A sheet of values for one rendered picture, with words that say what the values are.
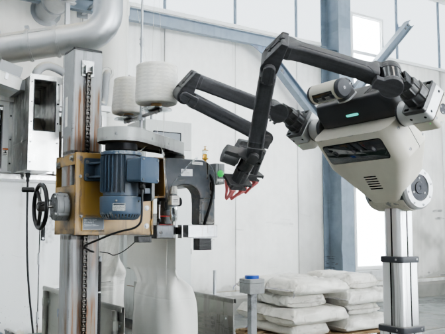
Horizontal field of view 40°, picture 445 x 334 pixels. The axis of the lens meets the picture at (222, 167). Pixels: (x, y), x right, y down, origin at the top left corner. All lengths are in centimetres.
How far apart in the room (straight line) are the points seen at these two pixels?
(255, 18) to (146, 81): 593
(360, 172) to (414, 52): 799
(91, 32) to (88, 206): 280
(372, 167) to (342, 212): 590
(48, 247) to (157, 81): 305
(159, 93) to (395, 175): 91
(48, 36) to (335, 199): 475
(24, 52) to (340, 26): 480
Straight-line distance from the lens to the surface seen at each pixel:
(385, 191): 233
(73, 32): 503
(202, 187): 259
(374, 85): 198
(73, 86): 247
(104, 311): 272
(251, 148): 217
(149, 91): 233
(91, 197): 238
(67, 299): 243
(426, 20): 1066
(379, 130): 215
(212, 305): 294
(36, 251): 515
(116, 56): 591
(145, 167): 218
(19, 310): 516
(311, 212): 830
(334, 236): 841
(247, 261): 766
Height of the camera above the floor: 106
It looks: 6 degrees up
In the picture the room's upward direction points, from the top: straight up
